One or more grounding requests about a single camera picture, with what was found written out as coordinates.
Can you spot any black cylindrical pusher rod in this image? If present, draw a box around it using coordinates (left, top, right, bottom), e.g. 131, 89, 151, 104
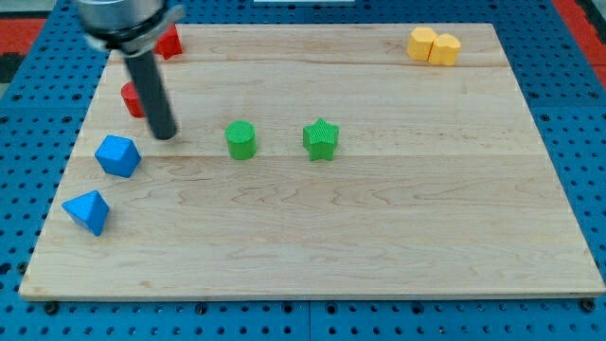
125, 51, 177, 140

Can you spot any yellow hexagon block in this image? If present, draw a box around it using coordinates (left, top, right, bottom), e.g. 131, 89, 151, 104
406, 27, 437, 61

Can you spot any blue pyramid block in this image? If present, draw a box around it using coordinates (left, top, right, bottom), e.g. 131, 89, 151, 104
62, 190, 110, 237

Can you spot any red star block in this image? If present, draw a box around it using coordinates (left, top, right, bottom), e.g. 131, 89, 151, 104
153, 24, 184, 60

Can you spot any yellow heart block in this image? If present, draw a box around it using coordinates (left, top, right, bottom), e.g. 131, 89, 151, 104
428, 33, 461, 66

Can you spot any wooden board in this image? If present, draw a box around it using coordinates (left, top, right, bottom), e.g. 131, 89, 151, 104
20, 24, 605, 301

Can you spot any blue cube block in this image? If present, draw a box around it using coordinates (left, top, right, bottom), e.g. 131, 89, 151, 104
95, 135, 141, 178

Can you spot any green star block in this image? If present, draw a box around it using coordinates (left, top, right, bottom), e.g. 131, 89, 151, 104
303, 117, 340, 161

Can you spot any green cylinder block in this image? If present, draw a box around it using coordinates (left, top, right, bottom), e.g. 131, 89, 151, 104
224, 120, 257, 160

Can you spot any red cylinder block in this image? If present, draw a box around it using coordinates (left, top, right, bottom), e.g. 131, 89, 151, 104
120, 81, 145, 118

